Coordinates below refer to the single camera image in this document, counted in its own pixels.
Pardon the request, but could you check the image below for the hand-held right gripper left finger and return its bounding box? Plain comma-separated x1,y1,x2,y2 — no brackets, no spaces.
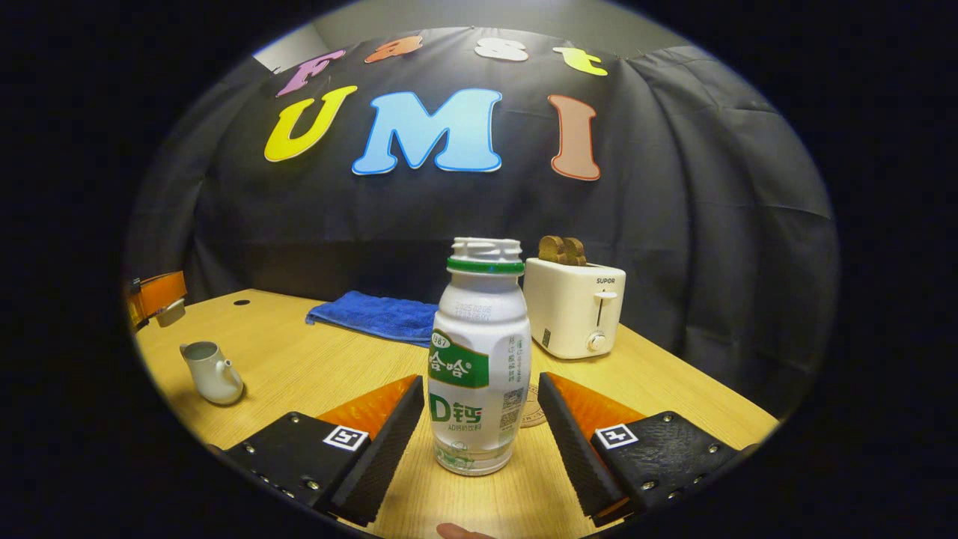
222,374,426,527

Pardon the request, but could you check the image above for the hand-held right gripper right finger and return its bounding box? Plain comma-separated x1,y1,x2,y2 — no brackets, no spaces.
537,372,757,529

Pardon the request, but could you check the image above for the round wooden coaster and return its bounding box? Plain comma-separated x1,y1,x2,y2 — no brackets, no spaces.
520,384,549,429

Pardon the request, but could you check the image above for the white ceramic teacup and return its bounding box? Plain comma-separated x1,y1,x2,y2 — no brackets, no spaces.
180,341,245,406

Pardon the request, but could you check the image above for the white green-label water bottle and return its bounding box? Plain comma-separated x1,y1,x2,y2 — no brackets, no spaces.
428,237,532,476

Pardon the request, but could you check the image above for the blue towel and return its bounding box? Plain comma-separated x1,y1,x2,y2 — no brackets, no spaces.
305,290,440,348

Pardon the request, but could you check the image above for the cream toaster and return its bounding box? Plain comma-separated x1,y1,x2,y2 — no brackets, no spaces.
522,258,626,360

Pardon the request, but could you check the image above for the black backdrop cloth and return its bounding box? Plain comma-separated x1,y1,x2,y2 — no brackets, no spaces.
123,28,839,416

